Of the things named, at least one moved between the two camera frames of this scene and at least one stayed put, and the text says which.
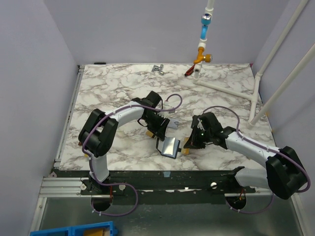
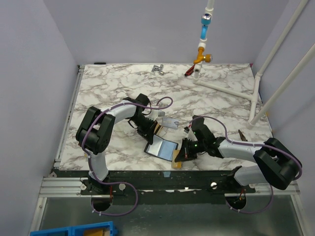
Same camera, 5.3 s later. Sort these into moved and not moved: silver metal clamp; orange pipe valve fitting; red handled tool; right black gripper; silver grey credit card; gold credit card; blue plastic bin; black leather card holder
Moved: black leather card holder; gold credit card; right black gripper
Not moved: blue plastic bin; red handled tool; orange pipe valve fitting; silver metal clamp; silver grey credit card
